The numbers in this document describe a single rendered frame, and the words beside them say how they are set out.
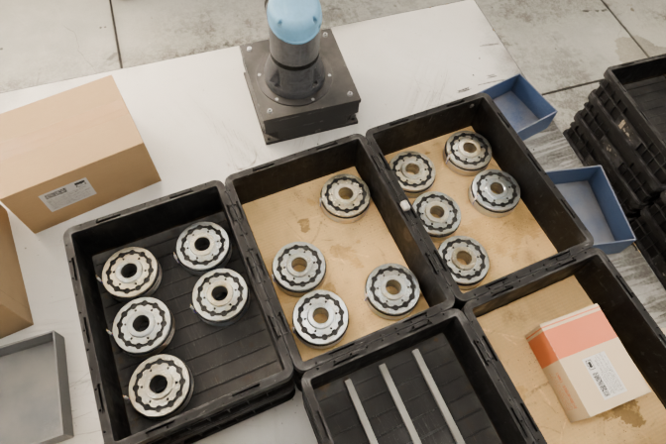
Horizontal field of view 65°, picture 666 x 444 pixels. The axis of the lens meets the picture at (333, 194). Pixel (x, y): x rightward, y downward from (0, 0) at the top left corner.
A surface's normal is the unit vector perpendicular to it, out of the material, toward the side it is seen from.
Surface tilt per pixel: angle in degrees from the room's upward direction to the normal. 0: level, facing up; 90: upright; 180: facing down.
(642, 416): 0
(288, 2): 9
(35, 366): 0
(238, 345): 0
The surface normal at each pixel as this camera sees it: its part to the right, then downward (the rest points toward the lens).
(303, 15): 0.09, -0.36
